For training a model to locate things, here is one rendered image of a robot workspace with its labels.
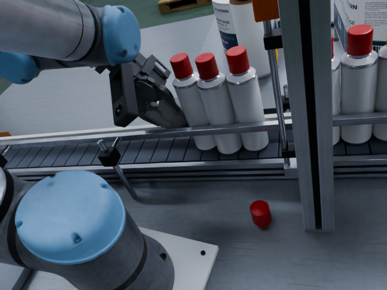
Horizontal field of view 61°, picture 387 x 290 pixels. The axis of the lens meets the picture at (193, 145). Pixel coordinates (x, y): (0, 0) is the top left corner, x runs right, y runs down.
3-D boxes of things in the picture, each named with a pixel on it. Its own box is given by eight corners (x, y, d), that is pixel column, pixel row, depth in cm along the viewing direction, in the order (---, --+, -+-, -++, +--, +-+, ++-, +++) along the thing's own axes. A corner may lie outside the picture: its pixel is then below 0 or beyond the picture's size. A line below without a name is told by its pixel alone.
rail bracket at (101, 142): (149, 176, 75) (118, 120, 64) (138, 202, 70) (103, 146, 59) (136, 176, 76) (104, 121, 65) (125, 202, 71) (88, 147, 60)
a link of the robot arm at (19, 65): (27, 35, 42) (71, -2, 49) (-34, 43, 46) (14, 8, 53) (59, 87, 47) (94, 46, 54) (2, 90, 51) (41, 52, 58)
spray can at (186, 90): (221, 133, 71) (194, 46, 58) (219, 151, 67) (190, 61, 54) (198, 136, 72) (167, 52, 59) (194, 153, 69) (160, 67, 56)
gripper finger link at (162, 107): (202, 109, 69) (170, 80, 66) (196, 128, 65) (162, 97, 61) (192, 116, 71) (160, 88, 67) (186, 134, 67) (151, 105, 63)
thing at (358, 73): (369, 125, 60) (378, 18, 47) (374, 145, 57) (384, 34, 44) (338, 128, 62) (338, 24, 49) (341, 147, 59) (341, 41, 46)
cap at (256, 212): (265, 207, 60) (262, 196, 58) (275, 220, 57) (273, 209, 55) (249, 216, 60) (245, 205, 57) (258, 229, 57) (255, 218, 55)
